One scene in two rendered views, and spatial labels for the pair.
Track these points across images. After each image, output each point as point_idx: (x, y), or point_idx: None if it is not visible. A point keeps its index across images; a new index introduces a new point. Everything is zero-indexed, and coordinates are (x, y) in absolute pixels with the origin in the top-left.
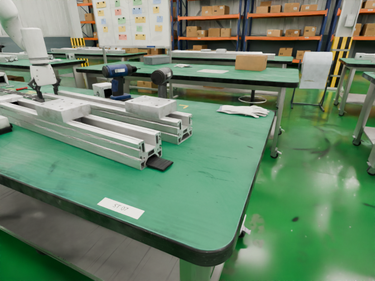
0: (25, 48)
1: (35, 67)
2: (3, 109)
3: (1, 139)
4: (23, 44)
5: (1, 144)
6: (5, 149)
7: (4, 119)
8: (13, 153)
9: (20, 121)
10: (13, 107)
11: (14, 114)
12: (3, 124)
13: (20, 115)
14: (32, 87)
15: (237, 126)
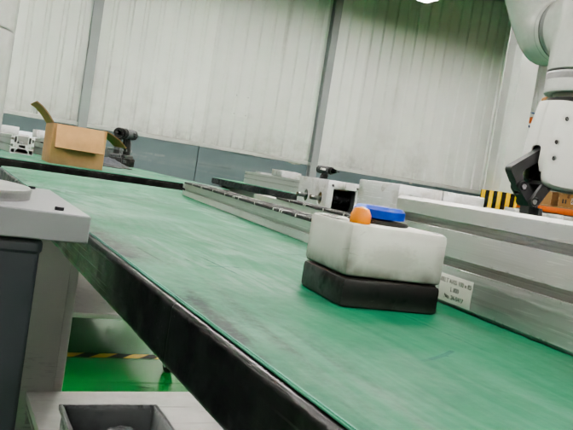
0: (557, 32)
1: (566, 105)
2: (409, 222)
3: (402, 328)
4: (546, 23)
5: (410, 345)
6: (448, 374)
7: (433, 241)
8: (525, 421)
9: (483, 283)
10: (474, 206)
11: (462, 241)
12: (420, 264)
13: (501, 248)
14: (516, 184)
15: None
